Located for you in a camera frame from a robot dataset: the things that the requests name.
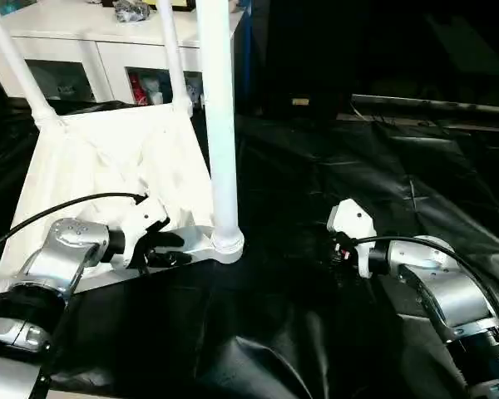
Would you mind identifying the white sideboard with glass doors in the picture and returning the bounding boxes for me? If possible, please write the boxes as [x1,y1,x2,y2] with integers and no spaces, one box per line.
[0,0,252,109]

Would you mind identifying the white plastic table top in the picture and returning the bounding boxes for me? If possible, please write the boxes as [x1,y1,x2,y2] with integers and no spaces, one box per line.
[0,100,245,317]

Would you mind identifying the black work mat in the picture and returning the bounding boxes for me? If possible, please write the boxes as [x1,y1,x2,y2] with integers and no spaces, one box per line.
[0,96,499,399]

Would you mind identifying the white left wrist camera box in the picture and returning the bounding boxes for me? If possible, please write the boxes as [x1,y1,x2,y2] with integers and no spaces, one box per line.
[108,195,172,271]

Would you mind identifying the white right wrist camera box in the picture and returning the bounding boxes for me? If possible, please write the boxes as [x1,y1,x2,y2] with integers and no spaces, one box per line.
[326,199,378,279]

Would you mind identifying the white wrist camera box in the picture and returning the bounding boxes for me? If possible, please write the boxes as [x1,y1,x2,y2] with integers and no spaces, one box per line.
[108,195,172,271]
[326,199,378,279]

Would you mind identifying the clear glass ornament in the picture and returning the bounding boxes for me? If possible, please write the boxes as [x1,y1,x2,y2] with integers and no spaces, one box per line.
[113,0,154,24]

